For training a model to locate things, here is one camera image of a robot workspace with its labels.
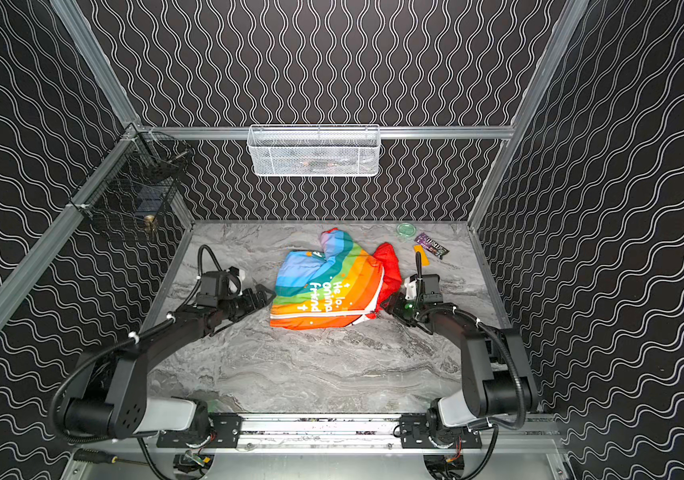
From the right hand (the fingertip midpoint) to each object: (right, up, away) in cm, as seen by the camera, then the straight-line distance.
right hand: (389, 307), depth 93 cm
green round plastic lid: (+10, +26, +25) cm, 38 cm away
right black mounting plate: (+3, -27, -19) cm, 33 cm away
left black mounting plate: (-43, -27, -19) cm, 54 cm away
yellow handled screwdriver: (-71, -30, -23) cm, 81 cm away
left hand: (-35, +3, -4) cm, 35 cm away
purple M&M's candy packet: (+19, +19, +19) cm, 33 cm away
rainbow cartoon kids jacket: (-16, +6, +2) cm, 17 cm away
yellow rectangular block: (+14, +19, +21) cm, 31 cm away
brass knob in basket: (-68, +25, -10) cm, 73 cm away
